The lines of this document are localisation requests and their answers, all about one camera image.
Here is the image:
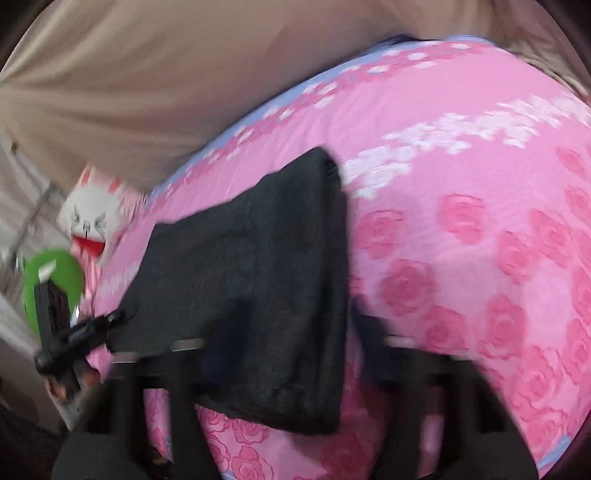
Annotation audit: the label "dark grey pants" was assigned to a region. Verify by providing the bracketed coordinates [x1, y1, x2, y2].
[107, 148, 349, 435]

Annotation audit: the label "person's left hand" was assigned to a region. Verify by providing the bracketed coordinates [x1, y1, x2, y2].
[44, 366, 101, 430]

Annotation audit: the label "green round object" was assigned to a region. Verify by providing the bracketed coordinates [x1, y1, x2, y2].
[23, 249, 85, 336]

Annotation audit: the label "white bunny face pillow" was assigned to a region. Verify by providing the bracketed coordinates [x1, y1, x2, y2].
[58, 165, 145, 266]

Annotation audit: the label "beige fabric headboard cover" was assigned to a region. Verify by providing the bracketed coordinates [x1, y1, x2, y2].
[1, 1, 590, 190]

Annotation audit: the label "pink floral bed cover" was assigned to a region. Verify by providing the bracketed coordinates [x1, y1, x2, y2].
[93, 37, 590, 474]

